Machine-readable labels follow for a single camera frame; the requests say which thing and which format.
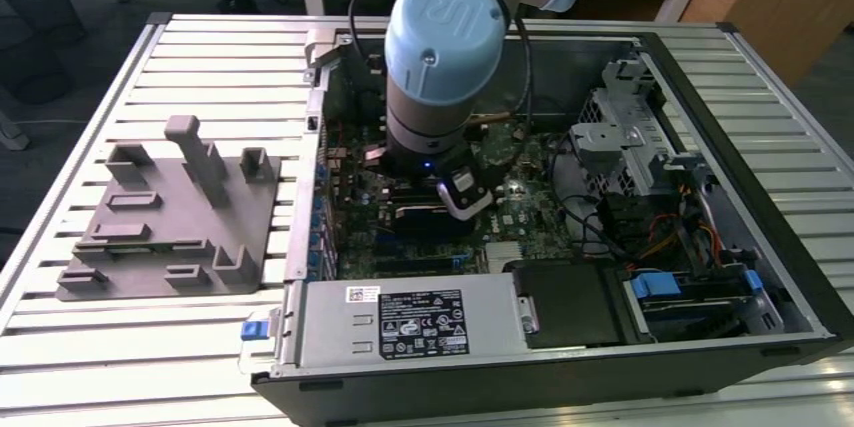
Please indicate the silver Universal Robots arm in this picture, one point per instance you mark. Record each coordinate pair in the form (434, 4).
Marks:
(440, 47)

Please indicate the black RAM slot bank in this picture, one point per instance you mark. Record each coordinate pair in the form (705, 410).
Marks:
(410, 195)

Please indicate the black graphics card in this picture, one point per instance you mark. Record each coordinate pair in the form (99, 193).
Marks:
(420, 224)

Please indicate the blue expansion slot clip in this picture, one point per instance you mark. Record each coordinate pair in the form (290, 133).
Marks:
(319, 167)
(312, 263)
(315, 220)
(314, 240)

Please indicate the green motherboard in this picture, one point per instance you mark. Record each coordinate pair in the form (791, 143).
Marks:
(534, 227)

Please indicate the small silver chipset heatsink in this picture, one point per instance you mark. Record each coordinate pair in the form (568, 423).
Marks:
(503, 257)

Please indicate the silver metal drive cage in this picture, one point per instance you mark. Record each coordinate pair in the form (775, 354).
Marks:
(600, 147)

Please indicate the silver power supply unit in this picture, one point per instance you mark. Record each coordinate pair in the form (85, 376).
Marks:
(334, 327)

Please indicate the black drive bay cover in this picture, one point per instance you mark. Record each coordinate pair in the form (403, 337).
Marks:
(574, 307)

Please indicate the grey plastic parts rack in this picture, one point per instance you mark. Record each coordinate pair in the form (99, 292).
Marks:
(180, 227)

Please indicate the blue case panel latch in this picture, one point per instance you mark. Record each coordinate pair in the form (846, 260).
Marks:
(252, 332)

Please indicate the hard disk in blue carrier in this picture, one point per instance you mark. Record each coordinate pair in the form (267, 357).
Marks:
(654, 287)

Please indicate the black and silver PC case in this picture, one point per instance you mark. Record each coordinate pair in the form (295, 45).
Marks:
(467, 397)

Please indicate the small blue drive latch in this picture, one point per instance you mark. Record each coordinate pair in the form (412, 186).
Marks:
(751, 282)

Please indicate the grey stand foot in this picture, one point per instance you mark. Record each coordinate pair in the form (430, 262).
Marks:
(12, 134)

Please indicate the dark office chair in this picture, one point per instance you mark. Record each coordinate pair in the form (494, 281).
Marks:
(40, 37)

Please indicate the wooden cabinet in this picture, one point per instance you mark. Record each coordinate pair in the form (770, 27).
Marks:
(787, 7)

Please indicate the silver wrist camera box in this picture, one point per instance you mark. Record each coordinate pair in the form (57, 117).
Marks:
(463, 197)

